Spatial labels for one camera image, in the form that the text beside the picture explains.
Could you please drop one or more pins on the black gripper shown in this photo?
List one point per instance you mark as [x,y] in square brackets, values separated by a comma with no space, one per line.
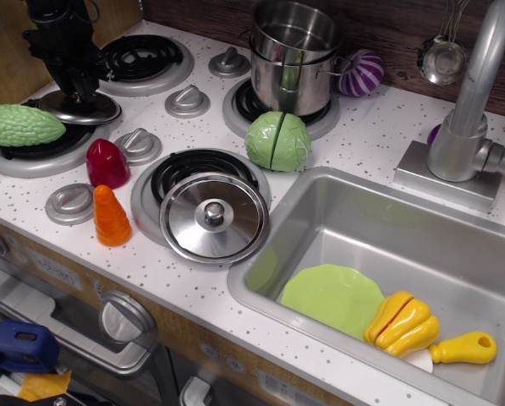
[62,38]

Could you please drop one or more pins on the small steel pot lid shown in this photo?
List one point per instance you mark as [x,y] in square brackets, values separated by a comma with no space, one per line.
[97,109]

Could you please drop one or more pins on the back left stove burner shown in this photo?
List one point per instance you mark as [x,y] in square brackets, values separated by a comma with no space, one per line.
[145,65]

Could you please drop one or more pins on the stove burner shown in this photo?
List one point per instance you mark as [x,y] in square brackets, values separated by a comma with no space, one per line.
[155,182]
[145,65]
[65,153]
[240,108]

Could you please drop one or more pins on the front left stove burner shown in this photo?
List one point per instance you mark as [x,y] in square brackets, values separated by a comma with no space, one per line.
[65,153]

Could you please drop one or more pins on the front right stove burner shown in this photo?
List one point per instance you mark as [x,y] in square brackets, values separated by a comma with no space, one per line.
[155,182]

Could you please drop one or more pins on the back right stove burner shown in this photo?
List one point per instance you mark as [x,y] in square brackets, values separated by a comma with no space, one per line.
[240,108]

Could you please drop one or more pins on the large steel pot lid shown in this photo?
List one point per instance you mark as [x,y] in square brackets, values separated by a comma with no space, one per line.
[214,218]

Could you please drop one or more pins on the green toy bitter melon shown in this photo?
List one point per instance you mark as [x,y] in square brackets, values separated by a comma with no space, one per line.
[22,126]

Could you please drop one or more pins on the dark red toy pepper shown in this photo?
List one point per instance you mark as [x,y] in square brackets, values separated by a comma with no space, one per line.
[107,165]

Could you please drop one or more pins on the silver knob centre left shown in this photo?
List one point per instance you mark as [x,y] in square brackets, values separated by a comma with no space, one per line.
[139,147]

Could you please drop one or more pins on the silver knob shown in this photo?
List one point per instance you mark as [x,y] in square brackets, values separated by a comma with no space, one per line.
[139,147]
[70,205]
[229,64]
[189,102]

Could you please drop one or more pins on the silver knob middle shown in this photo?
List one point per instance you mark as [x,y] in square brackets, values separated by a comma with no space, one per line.
[189,102]

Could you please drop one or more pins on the silver knob front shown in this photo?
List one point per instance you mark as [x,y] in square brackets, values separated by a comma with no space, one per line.
[70,205]

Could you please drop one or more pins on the orange toy carrot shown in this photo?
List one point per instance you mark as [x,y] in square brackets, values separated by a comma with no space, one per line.
[112,225]

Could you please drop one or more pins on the silver knob back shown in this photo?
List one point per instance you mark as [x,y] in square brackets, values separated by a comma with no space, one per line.
[229,64]

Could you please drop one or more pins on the green toy cabbage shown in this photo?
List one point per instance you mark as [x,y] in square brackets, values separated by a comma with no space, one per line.
[278,141]

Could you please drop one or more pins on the large steel pot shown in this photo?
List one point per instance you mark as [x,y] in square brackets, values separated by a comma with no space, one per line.
[282,80]

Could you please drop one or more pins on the inner steel pot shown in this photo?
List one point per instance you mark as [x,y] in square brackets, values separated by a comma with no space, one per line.
[292,32]

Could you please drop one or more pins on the silver oven dial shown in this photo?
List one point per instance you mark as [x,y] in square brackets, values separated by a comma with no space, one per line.
[123,319]

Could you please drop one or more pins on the blue clamp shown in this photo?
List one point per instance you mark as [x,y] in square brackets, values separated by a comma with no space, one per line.
[26,347]

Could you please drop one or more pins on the purple striped toy onion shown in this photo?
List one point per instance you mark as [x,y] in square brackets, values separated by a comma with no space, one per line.
[363,71]

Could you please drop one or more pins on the yellow tape piece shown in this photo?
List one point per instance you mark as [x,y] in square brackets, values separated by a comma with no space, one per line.
[38,386]

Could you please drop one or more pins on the green plastic plate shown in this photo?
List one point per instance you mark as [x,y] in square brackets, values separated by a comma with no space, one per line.
[337,296]

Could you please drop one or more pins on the purple toy behind faucet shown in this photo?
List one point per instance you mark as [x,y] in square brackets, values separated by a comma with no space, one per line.
[432,135]

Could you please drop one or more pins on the hanging steel spoon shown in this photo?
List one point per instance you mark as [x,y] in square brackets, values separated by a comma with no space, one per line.
[441,59]

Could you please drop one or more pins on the silver toy faucet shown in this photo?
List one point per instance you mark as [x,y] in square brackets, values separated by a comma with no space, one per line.
[462,165]

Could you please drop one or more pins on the silver sink basin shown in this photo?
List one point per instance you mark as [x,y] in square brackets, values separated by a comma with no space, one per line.
[453,261]

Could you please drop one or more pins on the silver oven door handle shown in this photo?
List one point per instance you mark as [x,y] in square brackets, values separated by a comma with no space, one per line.
[25,303]

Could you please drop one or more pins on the yellow handled toy knife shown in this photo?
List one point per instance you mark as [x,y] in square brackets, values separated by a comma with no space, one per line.
[477,348]

